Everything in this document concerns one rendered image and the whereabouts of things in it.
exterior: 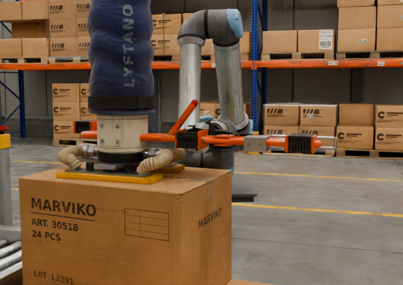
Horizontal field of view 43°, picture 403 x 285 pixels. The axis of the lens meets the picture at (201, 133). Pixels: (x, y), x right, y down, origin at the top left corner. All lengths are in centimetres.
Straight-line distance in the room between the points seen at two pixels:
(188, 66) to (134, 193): 69
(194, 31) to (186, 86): 23
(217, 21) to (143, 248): 96
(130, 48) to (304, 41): 724
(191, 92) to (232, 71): 27
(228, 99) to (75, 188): 91
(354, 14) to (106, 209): 750
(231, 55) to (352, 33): 666
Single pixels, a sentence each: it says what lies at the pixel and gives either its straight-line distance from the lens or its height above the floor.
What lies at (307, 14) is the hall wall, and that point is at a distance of 1009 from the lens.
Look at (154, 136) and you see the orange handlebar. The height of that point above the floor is 108.
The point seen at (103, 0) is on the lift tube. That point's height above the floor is 151.
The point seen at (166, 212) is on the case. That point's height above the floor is 88.
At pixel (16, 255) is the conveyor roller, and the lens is 227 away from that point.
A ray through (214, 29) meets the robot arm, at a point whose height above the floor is 146.
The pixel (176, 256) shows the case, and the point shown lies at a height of 76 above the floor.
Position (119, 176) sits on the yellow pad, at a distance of 160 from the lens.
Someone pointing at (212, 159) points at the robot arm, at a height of 96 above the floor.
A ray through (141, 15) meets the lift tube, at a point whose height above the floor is 146.
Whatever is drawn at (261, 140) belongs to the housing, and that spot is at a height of 108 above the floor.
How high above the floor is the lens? 126
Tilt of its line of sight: 6 degrees down
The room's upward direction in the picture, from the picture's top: straight up
